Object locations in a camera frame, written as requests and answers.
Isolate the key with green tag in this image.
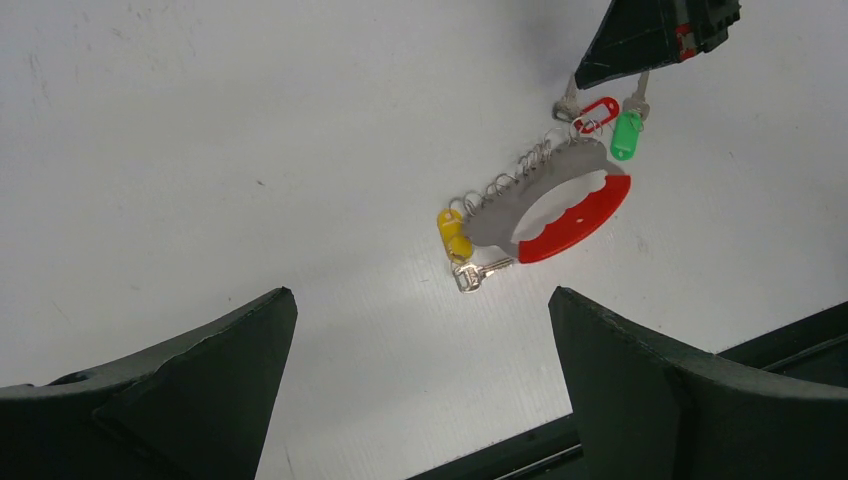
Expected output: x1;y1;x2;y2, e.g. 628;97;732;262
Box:
610;71;650;161

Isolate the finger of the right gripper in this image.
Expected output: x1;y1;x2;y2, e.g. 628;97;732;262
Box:
574;0;741;90

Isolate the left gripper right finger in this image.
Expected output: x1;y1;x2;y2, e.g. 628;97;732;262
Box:
549;287;847;479

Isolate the key with yellow tag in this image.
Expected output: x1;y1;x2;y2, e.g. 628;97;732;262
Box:
436;207;515;294

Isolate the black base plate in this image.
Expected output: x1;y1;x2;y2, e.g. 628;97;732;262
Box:
426;288;847;479

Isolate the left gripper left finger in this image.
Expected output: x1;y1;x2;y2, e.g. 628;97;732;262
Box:
1;288;298;479

